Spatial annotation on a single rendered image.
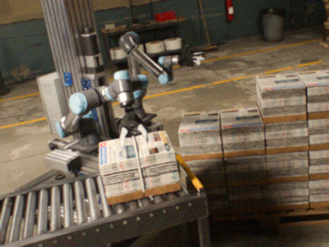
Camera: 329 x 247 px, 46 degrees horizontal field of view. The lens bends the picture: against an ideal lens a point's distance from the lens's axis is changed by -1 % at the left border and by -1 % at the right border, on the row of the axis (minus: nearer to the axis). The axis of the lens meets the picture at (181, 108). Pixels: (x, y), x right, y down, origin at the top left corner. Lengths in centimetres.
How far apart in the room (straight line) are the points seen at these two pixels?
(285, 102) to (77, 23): 151
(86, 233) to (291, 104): 151
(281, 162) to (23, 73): 720
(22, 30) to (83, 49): 621
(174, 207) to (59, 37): 153
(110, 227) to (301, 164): 145
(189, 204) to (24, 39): 747
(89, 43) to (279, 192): 170
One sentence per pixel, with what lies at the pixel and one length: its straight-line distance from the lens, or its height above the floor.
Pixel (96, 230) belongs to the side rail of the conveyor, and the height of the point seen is 77.
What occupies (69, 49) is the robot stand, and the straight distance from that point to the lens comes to 285.
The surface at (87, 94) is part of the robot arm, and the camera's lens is 228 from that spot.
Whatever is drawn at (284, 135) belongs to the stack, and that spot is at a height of 73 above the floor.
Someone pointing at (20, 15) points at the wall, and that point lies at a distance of 903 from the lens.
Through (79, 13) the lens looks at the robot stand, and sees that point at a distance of 287.
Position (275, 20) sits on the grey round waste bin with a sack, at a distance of 959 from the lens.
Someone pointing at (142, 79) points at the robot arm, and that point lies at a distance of 201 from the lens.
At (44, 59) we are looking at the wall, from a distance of 910.
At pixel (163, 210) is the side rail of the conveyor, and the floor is 78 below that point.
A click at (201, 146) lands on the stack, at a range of 272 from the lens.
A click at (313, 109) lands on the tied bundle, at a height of 90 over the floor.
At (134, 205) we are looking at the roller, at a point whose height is 80.
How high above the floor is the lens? 185
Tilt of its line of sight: 19 degrees down
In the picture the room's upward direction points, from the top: 8 degrees counter-clockwise
